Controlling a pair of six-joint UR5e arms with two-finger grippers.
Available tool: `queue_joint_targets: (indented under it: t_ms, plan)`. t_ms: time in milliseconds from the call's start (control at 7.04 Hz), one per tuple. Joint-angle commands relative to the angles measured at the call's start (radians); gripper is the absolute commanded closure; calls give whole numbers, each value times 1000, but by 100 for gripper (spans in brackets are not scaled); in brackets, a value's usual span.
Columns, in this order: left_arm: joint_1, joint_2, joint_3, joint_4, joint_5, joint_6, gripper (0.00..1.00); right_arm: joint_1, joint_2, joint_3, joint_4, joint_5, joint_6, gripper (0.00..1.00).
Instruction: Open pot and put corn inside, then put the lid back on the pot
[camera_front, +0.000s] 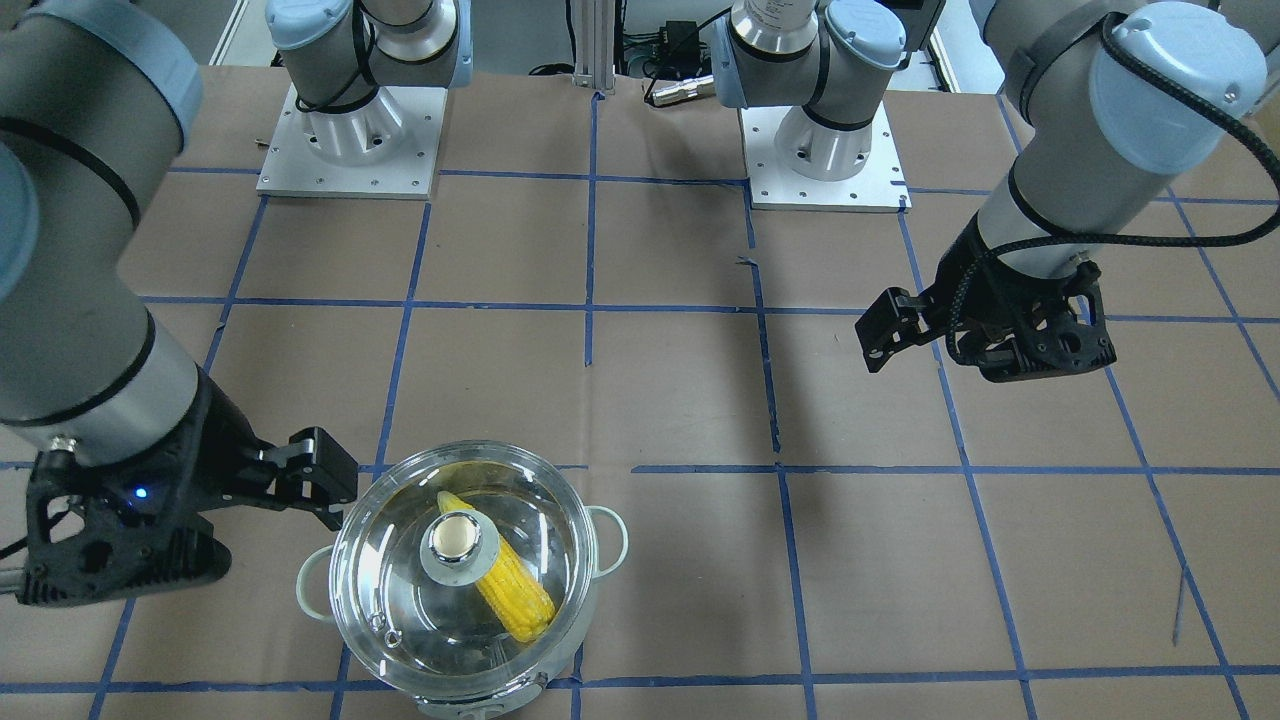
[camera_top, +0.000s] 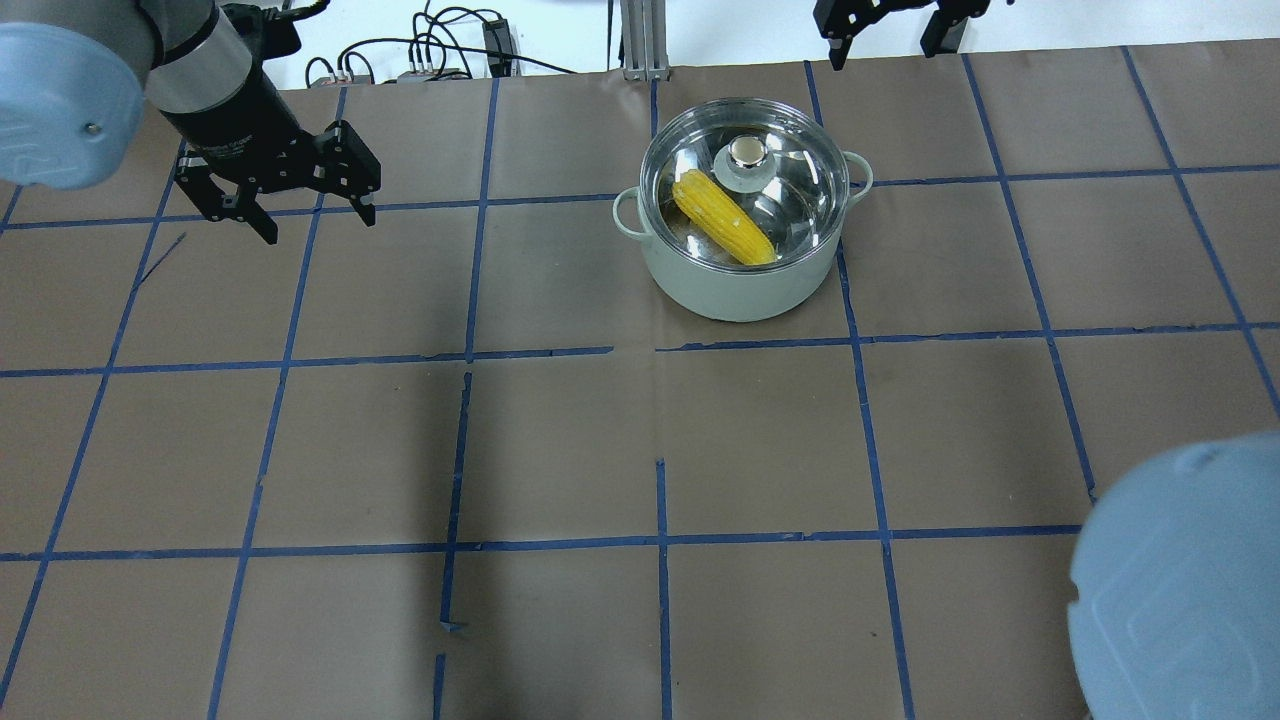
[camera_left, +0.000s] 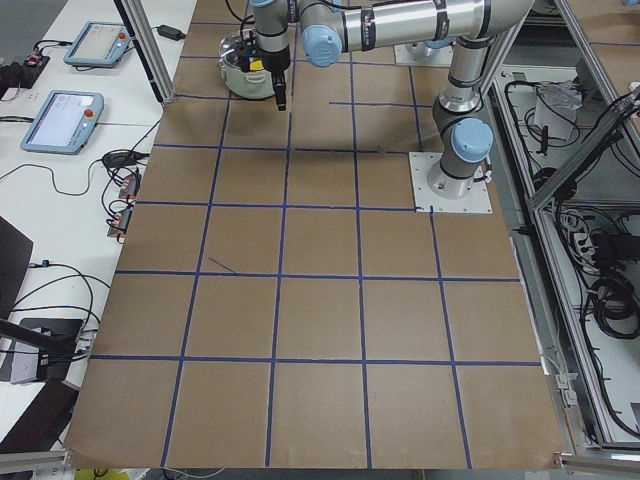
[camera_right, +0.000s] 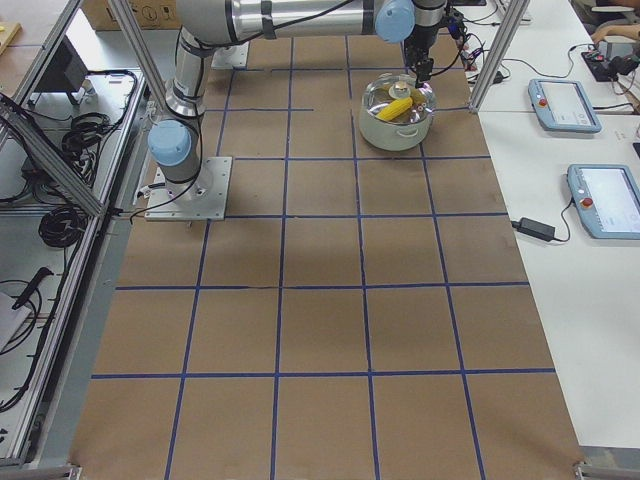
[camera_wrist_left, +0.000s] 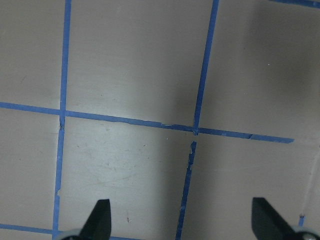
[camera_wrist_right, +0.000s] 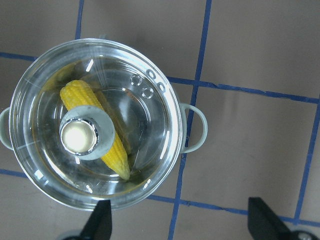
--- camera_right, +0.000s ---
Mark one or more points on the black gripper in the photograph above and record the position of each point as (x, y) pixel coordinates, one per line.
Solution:
(418, 44)

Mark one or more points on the pale green cooking pot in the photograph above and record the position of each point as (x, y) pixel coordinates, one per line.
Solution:
(392, 137)

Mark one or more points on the teach pendant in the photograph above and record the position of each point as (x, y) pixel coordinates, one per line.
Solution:
(563, 106)
(606, 199)

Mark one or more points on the far teach pendant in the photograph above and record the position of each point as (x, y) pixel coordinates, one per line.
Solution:
(563, 106)

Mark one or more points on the aluminium frame rail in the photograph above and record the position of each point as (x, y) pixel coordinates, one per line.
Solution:
(43, 152)

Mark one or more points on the near teach pendant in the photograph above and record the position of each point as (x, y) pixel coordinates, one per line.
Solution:
(606, 199)

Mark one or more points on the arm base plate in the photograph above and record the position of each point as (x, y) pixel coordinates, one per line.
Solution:
(206, 199)

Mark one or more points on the aluminium frame post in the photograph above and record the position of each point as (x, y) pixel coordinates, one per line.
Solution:
(500, 44)

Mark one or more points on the cardboard box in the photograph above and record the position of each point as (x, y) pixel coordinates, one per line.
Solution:
(150, 14)

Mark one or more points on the black power brick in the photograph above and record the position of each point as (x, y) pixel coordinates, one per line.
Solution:
(534, 229)

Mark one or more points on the glass pot lid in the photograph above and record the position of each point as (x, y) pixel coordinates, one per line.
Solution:
(388, 87)

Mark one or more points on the yellow corn cob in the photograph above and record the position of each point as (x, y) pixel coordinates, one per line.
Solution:
(395, 109)

